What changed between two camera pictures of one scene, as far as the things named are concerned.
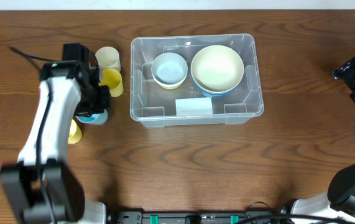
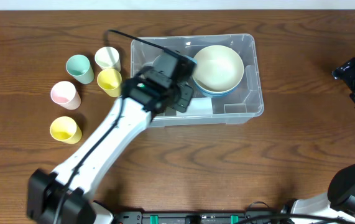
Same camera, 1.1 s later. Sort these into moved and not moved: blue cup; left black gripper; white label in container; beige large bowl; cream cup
Moved: left black gripper; blue cup
Not moved: cream cup; beige large bowl; white label in container
